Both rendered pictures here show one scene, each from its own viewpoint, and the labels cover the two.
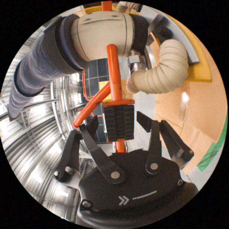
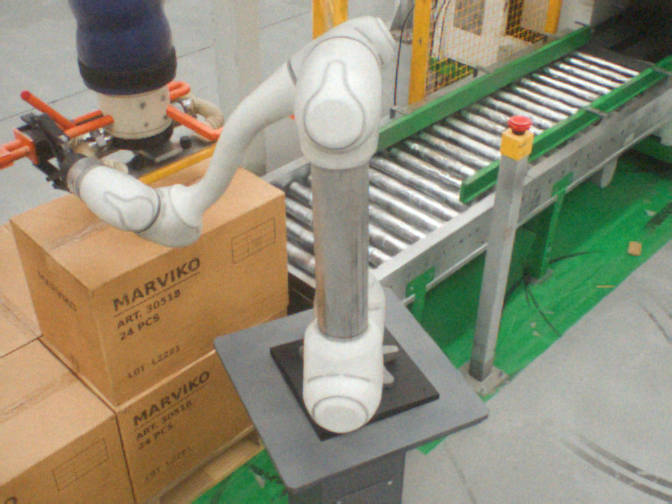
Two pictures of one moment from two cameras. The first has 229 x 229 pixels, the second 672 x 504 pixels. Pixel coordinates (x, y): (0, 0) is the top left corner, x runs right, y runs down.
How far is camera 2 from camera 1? 188 cm
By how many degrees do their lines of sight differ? 68
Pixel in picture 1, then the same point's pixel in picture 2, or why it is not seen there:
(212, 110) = (106, 261)
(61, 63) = (99, 82)
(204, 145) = (32, 443)
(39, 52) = (124, 63)
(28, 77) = (104, 18)
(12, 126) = not seen: outside the picture
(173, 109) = (44, 232)
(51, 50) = (116, 82)
